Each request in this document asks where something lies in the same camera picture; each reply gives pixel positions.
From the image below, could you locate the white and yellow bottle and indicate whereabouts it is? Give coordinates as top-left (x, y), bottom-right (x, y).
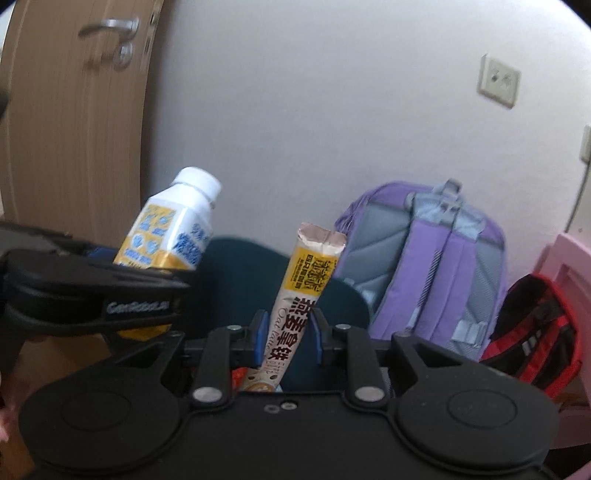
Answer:
top-left (113, 167), bottom-right (223, 343)

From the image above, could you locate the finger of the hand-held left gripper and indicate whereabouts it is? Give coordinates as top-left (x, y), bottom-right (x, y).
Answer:
top-left (0, 220), bottom-right (117, 267)
top-left (0, 250), bottom-right (193, 371)

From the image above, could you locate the dark teal bin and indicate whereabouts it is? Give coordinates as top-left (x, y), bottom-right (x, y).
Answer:
top-left (185, 236), bottom-right (373, 394)

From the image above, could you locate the silver door handle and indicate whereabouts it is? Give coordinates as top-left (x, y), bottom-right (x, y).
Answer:
top-left (78, 17), bottom-right (140, 71)

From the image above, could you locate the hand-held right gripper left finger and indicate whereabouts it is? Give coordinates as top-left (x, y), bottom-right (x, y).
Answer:
top-left (106, 310), bottom-right (270, 409)

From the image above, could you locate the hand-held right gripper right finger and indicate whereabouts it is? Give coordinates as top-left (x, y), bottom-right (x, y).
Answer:
top-left (308, 308), bottom-right (467, 409)

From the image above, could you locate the red and black backpack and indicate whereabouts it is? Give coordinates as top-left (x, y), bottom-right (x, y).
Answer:
top-left (480, 273), bottom-right (583, 400)

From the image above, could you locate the brown wooden door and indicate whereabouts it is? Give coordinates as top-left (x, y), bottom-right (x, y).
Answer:
top-left (0, 0), bottom-right (167, 252)

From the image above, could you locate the yellow coffee stick packet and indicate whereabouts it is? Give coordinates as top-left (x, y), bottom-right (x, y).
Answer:
top-left (242, 222), bottom-right (347, 394)

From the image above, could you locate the purple backpack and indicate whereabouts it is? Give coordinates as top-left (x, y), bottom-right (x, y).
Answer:
top-left (333, 179), bottom-right (509, 363)

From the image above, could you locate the white cable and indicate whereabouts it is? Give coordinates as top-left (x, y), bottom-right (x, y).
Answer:
top-left (565, 162), bottom-right (591, 232)

